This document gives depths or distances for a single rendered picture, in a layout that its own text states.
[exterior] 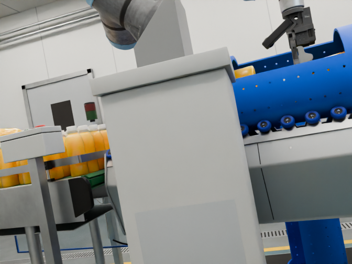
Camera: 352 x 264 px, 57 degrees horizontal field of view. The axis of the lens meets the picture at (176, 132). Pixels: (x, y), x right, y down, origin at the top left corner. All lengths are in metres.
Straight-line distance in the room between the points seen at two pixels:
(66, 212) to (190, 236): 0.68
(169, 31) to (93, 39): 4.52
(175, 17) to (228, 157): 0.35
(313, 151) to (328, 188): 0.13
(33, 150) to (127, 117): 0.55
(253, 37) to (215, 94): 4.05
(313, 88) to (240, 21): 3.77
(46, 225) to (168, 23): 0.84
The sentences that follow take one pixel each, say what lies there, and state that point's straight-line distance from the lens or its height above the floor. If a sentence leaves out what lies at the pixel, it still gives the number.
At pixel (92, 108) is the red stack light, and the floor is 1.22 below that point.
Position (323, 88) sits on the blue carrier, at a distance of 1.08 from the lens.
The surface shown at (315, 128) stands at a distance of 1.10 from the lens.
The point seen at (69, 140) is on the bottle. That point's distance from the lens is 1.30.
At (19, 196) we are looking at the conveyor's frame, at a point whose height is 0.86.
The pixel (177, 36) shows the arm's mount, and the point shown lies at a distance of 0.79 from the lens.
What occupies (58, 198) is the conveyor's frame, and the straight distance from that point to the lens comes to 1.33.
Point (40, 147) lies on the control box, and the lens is 1.20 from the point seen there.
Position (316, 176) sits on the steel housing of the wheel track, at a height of 0.78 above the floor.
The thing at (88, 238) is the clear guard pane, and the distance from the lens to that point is 1.96.
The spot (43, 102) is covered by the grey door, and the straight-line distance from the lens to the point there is 5.55.
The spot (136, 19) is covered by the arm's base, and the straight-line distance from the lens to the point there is 0.87.
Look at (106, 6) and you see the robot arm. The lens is 0.93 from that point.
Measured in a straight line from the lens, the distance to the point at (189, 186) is 0.72.
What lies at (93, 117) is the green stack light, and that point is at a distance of 1.89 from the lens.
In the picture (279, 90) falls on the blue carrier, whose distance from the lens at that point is 1.07.
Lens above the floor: 0.99
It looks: level
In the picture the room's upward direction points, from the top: 11 degrees counter-clockwise
